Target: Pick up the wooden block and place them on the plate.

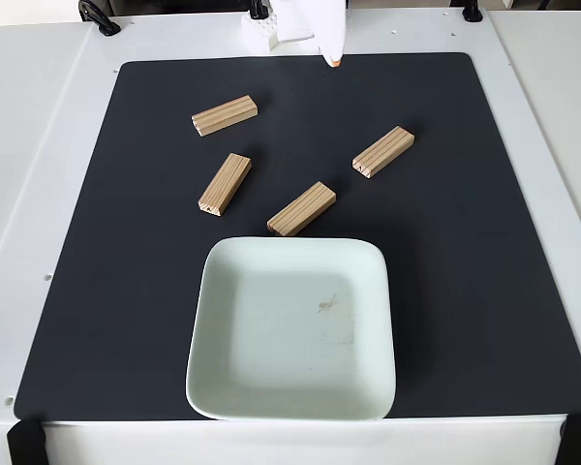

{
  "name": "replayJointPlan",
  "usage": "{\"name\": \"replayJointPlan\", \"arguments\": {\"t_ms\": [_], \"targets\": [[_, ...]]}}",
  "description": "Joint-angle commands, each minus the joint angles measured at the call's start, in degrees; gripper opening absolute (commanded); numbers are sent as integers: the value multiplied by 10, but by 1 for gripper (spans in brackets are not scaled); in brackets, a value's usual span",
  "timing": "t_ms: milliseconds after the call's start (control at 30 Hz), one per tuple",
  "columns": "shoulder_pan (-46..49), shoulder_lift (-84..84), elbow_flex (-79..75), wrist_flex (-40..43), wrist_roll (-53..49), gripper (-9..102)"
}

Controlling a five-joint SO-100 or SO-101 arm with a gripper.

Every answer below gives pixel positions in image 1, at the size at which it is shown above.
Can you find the grooved wooden block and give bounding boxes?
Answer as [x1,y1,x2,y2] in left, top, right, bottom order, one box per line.
[352,125,415,180]
[191,95,260,138]
[198,152,253,218]
[266,181,337,237]

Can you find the pale green square plate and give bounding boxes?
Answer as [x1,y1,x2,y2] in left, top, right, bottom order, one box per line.
[185,235,398,421]

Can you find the black table mat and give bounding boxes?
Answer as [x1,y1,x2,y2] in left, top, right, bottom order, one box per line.
[13,51,581,421]

